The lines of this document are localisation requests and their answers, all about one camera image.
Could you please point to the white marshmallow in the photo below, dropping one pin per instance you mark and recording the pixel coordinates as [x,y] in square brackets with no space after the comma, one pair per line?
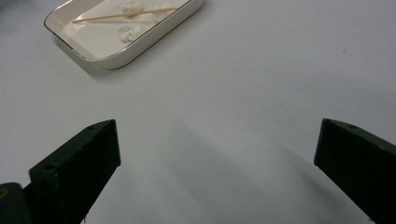
[128,33]
[132,5]

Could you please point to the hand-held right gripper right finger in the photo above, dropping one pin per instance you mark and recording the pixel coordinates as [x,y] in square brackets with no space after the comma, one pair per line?
[358,161]

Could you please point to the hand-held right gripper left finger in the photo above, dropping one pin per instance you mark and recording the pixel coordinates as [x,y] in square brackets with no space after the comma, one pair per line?
[74,168]

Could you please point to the thin bamboo skewer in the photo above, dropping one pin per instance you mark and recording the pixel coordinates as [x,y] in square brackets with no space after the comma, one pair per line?
[124,14]

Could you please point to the white rectangular tray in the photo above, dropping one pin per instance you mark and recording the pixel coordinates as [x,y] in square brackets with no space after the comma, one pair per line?
[93,40]

